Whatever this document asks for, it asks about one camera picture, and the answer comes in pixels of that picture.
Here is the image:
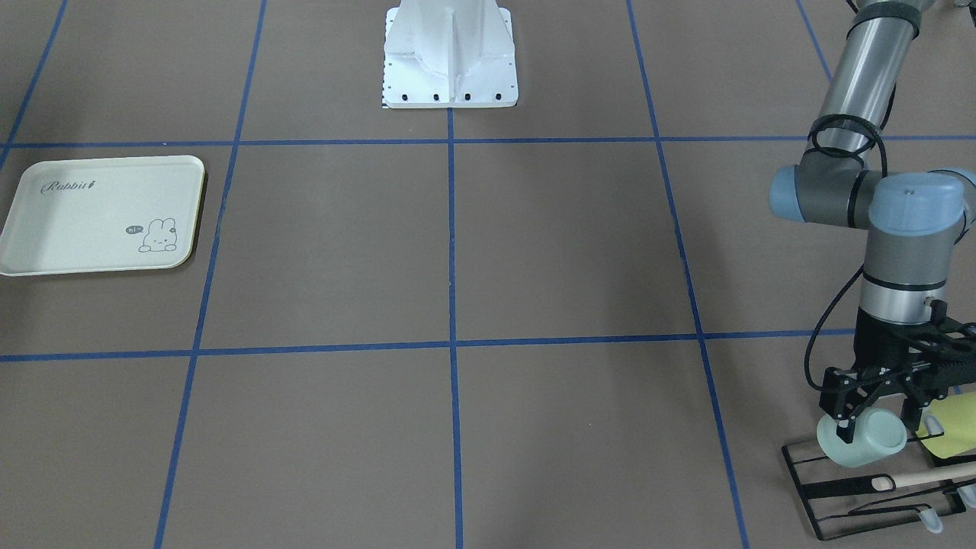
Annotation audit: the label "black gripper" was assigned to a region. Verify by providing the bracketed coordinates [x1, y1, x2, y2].
[819, 300, 975, 445]

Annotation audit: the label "mint green cup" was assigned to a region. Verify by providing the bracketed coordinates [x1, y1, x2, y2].
[816, 407, 907, 467]

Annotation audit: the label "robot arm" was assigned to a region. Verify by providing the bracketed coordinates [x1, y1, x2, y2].
[769, 1, 974, 445]

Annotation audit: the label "yellow cup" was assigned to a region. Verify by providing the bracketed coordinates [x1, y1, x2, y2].
[916, 392, 975, 459]

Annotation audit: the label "cream rabbit print tray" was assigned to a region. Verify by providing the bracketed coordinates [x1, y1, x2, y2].
[1, 154, 206, 277]

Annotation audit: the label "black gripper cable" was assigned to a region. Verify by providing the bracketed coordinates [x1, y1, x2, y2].
[803, 114, 889, 391]

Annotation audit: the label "black wire cup rack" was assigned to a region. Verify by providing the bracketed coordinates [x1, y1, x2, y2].
[780, 438, 974, 542]

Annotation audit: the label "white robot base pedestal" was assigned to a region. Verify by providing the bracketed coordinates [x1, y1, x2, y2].
[381, 1, 519, 109]

